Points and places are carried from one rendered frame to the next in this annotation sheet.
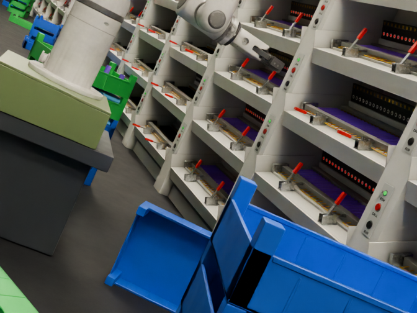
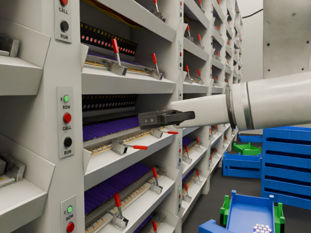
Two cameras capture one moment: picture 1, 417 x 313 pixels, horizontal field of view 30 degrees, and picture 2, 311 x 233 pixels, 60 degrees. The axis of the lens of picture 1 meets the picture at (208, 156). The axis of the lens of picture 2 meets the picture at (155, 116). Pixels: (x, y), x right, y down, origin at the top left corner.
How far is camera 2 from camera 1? 2.58 m
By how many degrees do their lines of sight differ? 135
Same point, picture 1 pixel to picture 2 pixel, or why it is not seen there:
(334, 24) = not seen: hidden behind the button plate
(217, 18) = not seen: hidden behind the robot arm
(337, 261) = (290, 133)
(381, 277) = (280, 131)
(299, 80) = (80, 126)
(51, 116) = not seen: outside the picture
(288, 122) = (93, 180)
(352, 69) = (136, 86)
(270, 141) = (82, 224)
